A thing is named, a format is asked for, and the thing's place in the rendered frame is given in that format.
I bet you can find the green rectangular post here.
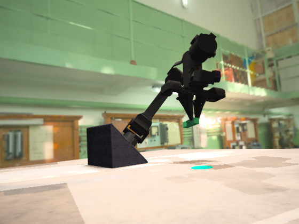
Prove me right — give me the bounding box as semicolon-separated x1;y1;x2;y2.
183;117;199;128

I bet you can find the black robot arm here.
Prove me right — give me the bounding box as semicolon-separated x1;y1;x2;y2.
123;33;221;147

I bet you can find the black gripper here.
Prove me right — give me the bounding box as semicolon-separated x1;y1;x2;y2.
160;65;226;121

